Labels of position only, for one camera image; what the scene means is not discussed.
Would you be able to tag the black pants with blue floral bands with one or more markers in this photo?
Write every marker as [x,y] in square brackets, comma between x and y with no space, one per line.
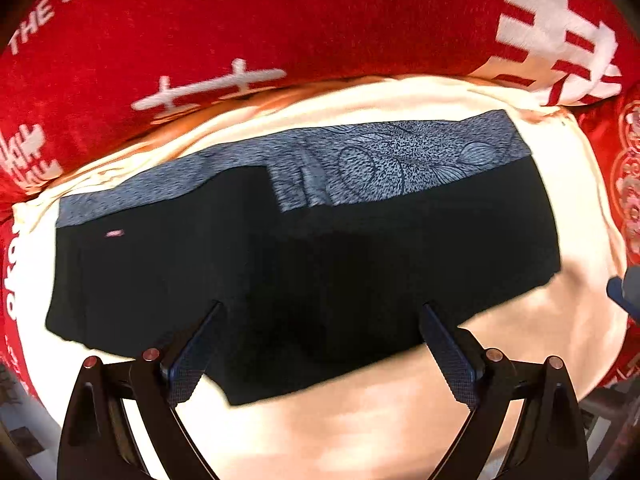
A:
[300,270]

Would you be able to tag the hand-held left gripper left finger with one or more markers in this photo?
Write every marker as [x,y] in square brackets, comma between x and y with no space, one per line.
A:
[187,365]

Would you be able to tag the peach patterned blanket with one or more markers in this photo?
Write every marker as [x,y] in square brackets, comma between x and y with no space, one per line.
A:
[350,435]

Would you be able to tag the red embroidered pillow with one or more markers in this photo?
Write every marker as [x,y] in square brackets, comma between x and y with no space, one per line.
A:
[627,185]

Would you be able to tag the red printed blanket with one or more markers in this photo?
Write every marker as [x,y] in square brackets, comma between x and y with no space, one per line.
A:
[250,20]

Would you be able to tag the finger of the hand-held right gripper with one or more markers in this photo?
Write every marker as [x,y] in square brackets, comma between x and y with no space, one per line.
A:
[625,295]

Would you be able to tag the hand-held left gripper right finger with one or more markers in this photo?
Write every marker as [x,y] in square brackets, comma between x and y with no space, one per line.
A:
[450,355]

